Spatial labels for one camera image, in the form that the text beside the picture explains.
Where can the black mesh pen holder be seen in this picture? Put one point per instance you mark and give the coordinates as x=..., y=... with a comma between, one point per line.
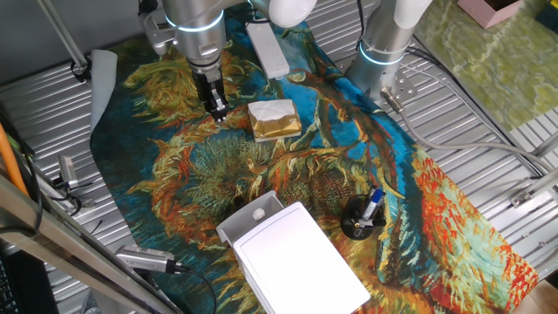
x=351, y=224

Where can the white plastic lidded box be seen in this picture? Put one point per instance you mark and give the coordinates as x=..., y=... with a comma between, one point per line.
x=296, y=261

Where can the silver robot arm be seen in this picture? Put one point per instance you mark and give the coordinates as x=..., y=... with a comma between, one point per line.
x=200, y=39

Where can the grey marker with blue cap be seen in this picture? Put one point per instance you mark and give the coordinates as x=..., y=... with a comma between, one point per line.
x=375, y=200

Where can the grey metal pole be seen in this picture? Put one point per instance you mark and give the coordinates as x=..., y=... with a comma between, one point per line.
x=65, y=37

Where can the green marbled mat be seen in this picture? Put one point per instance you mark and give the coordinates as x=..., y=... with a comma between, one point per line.
x=501, y=65

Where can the ribbed silver depth camera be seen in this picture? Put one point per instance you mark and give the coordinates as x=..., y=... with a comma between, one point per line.
x=144, y=259

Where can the aluminium profile rail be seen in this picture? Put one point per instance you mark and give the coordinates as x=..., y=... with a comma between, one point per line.
x=536, y=189

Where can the pink box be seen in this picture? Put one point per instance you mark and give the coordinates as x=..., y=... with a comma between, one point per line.
x=484, y=15

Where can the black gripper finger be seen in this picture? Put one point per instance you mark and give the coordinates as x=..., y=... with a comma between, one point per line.
x=223, y=107
x=213, y=107

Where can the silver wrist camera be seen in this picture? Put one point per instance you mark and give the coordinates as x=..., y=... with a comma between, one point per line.
x=154, y=32

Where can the aluminium frame bar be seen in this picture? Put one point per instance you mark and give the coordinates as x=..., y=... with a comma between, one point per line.
x=52, y=231

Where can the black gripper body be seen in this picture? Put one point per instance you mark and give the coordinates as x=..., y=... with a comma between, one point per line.
x=205, y=85

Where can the white power strip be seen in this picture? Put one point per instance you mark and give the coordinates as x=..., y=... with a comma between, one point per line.
x=268, y=50

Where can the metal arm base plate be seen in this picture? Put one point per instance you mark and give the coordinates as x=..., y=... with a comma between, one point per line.
x=405, y=89

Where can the black pen with gold tip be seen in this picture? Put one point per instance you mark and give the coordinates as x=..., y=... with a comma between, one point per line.
x=370, y=223

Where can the black computer device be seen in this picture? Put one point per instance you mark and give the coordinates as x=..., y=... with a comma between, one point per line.
x=30, y=283

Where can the sunflower painting cloth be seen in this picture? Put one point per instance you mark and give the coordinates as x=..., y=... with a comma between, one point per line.
x=196, y=165

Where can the gold white tissue pack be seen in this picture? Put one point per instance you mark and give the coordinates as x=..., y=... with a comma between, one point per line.
x=274, y=124

